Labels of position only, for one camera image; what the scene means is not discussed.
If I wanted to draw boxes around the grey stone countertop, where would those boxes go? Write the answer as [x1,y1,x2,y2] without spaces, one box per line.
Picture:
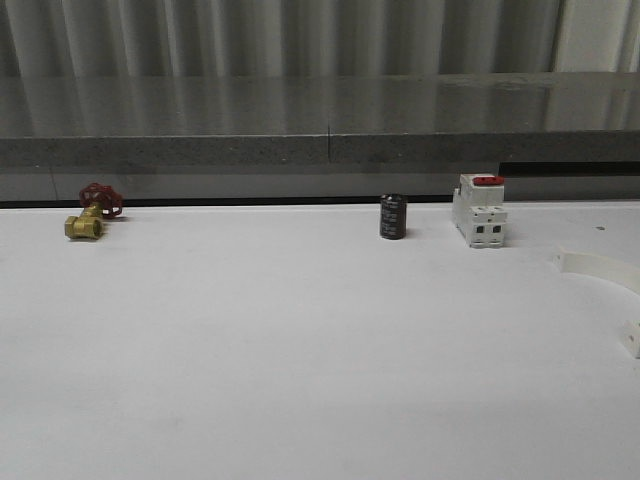
[1,73,639,176]

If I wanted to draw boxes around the white circuit breaker red switch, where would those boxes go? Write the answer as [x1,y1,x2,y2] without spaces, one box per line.
[452,173,507,248]

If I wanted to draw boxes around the white half pipe clamp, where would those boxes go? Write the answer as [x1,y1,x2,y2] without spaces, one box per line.
[552,248,639,359]

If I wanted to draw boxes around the brass valve red handwheel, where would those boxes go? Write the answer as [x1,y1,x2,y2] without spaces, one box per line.
[64,182,124,240]

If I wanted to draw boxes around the black cylindrical capacitor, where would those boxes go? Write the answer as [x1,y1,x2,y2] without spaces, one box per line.
[379,193,407,240]

